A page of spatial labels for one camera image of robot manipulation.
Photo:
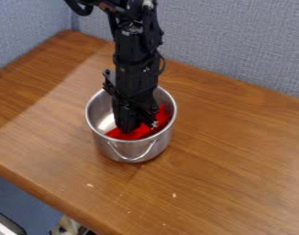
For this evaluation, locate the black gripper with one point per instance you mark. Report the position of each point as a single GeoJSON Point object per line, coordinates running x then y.
{"type": "Point", "coordinates": [131, 84]}

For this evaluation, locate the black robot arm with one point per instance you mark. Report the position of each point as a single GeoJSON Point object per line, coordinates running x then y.
{"type": "Point", "coordinates": [137, 33]}

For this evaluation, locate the stainless steel pot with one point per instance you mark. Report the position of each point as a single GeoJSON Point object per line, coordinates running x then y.
{"type": "Point", "coordinates": [131, 151]}

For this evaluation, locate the white object under table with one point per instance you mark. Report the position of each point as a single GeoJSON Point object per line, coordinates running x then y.
{"type": "Point", "coordinates": [68, 227]}

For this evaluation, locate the grey device under table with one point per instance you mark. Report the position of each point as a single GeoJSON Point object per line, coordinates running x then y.
{"type": "Point", "coordinates": [8, 227]}

